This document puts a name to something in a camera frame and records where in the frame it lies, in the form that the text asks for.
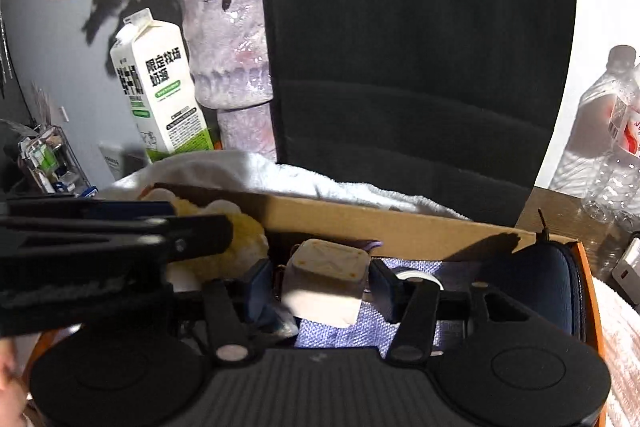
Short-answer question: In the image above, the white power adapter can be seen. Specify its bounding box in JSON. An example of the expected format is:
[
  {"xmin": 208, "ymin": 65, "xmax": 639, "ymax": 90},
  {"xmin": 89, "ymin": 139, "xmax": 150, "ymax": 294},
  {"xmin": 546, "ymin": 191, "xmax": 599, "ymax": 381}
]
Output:
[{"xmin": 612, "ymin": 237, "xmax": 640, "ymax": 308}]

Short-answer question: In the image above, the clear water bottle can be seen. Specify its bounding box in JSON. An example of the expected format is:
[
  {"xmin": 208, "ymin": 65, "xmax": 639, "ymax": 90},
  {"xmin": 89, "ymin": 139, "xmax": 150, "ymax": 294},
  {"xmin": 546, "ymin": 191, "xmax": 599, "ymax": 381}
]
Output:
[
  {"xmin": 547, "ymin": 44, "xmax": 640, "ymax": 202},
  {"xmin": 582, "ymin": 72, "xmax": 640, "ymax": 228}
]

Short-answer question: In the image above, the red cardboard box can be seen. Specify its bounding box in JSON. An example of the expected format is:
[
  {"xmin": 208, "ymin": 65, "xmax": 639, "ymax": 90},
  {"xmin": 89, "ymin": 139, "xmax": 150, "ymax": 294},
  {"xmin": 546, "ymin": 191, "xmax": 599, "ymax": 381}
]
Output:
[{"xmin": 22, "ymin": 182, "xmax": 608, "ymax": 427}]

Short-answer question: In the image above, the white cosmetic tube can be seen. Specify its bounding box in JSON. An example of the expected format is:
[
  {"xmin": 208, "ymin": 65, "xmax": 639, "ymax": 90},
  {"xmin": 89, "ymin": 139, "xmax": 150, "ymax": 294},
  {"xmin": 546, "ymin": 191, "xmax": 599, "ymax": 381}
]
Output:
[{"xmin": 99, "ymin": 142, "xmax": 126, "ymax": 180}]

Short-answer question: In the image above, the purple woven pouch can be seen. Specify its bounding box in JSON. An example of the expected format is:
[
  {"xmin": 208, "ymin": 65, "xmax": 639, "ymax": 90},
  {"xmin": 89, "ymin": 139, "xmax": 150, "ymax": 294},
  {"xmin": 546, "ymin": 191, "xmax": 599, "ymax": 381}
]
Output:
[{"xmin": 295, "ymin": 257, "xmax": 471, "ymax": 350}]

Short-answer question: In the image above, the crumpled blue white packet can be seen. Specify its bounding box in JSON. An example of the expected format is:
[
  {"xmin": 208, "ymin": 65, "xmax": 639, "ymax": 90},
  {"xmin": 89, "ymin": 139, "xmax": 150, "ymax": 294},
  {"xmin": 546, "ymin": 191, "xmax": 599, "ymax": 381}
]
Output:
[{"xmin": 250, "ymin": 302, "xmax": 301, "ymax": 340}]

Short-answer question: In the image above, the navy zip case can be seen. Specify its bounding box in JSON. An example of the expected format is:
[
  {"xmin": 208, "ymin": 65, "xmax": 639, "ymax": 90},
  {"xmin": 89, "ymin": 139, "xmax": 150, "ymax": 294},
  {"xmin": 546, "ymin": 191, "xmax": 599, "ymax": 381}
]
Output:
[{"xmin": 480, "ymin": 239, "xmax": 586, "ymax": 343}]

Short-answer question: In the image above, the person's left hand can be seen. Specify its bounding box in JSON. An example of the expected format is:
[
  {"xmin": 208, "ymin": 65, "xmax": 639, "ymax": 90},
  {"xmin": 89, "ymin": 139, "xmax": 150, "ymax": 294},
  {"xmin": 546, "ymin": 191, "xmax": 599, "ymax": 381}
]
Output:
[{"xmin": 0, "ymin": 334, "xmax": 31, "ymax": 427}]

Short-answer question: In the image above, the wire rack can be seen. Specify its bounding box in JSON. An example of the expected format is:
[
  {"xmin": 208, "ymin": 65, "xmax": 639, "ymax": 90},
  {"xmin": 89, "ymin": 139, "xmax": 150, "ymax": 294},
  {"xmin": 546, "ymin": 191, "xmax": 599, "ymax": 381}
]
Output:
[{"xmin": 0, "ymin": 119, "xmax": 93, "ymax": 198}]

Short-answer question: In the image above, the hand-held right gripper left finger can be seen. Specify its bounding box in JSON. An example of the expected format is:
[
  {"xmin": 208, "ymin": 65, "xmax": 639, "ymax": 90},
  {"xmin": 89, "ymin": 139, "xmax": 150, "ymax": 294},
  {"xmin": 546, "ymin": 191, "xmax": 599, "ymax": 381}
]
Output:
[{"xmin": 170, "ymin": 259, "xmax": 278, "ymax": 368}]

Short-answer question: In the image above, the purple glass vase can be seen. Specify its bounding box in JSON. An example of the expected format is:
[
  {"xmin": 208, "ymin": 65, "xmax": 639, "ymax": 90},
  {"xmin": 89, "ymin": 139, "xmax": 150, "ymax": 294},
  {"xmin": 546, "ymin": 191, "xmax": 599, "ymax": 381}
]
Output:
[{"xmin": 177, "ymin": 0, "xmax": 278, "ymax": 162}]

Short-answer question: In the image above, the black paper bag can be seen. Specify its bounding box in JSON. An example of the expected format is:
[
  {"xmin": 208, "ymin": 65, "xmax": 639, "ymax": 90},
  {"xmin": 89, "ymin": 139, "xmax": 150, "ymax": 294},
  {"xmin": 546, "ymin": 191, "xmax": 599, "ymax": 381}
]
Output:
[{"xmin": 265, "ymin": 0, "xmax": 576, "ymax": 228}]

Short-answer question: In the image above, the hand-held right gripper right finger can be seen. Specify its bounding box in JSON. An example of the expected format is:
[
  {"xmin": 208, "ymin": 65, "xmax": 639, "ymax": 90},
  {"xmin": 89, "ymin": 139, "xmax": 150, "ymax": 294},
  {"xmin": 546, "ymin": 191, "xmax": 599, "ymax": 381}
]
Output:
[{"xmin": 369, "ymin": 259, "xmax": 533, "ymax": 365}]

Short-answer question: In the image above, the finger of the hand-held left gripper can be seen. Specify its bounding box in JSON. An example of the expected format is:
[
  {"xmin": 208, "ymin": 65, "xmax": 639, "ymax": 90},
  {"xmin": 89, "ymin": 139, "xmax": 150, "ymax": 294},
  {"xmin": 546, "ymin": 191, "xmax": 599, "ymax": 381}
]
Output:
[
  {"xmin": 0, "ymin": 257, "xmax": 173, "ymax": 339},
  {"xmin": 0, "ymin": 196, "xmax": 234, "ymax": 260}
]

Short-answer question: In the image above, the white green milk carton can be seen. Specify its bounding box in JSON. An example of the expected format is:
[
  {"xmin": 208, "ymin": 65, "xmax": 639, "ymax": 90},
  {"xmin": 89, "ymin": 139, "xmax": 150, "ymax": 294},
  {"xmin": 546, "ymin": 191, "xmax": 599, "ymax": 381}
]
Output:
[{"xmin": 110, "ymin": 8, "xmax": 215, "ymax": 164}]

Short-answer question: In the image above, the yellow white plush toy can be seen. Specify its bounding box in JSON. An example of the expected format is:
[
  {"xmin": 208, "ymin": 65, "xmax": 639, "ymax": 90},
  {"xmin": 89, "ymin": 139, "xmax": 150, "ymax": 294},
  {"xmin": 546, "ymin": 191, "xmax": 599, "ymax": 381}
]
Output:
[{"xmin": 140, "ymin": 187, "xmax": 271, "ymax": 293}]

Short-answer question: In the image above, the white towel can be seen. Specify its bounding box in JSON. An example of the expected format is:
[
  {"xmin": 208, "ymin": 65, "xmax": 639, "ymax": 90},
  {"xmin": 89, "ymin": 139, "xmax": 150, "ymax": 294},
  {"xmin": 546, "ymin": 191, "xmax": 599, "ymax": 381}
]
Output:
[{"xmin": 100, "ymin": 151, "xmax": 640, "ymax": 427}]

